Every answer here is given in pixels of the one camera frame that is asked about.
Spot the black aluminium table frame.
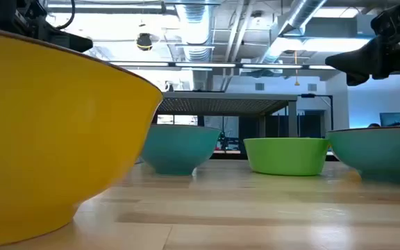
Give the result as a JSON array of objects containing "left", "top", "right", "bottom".
[{"left": 210, "top": 151, "right": 340, "bottom": 161}]

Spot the smooth silver ventilation duct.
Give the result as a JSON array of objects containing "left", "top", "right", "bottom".
[{"left": 257, "top": 0, "right": 328, "bottom": 65}]

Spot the black overhead camera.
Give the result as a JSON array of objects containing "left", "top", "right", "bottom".
[{"left": 136, "top": 33, "right": 153, "bottom": 52}]

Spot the wall monitor screen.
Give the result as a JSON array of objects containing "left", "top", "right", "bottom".
[{"left": 379, "top": 112, "right": 400, "bottom": 128}]

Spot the green plastic mini bowl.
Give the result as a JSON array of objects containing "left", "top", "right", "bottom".
[{"left": 243, "top": 137, "right": 330, "bottom": 176}]

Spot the yellow hanging pendant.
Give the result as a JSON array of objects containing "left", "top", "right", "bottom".
[{"left": 293, "top": 50, "right": 301, "bottom": 87}]

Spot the teal patterned mini bowl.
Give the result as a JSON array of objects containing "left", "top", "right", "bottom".
[
  {"left": 140, "top": 124, "right": 222, "bottom": 176},
  {"left": 326, "top": 126, "right": 400, "bottom": 184}
]

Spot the ribbed silver ventilation duct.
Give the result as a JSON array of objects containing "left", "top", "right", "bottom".
[{"left": 175, "top": 3, "right": 215, "bottom": 63}]

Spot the ceiling light strip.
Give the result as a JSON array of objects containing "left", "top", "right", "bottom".
[{"left": 110, "top": 61, "right": 169, "bottom": 67}]

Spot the yellow patterned mini bowl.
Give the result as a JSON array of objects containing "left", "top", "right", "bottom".
[{"left": 0, "top": 26, "right": 164, "bottom": 249}]

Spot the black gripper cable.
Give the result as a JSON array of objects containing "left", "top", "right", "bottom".
[{"left": 56, "top": 0, "right": 76, "bottom": 31}]

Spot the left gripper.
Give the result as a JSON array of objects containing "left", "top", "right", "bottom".
[{"left": 0, "top": 0, "right": 94, "bottom": 53}]

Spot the grey perforated metal shelf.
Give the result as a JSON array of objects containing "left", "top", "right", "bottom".
[{"left": 153, "top": 91, "right": 299, "bottom": 140}]

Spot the black metal frame stand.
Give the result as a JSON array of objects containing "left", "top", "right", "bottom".
[{"left": 300, "top": 92, "right": 334, "bottom": 140}]

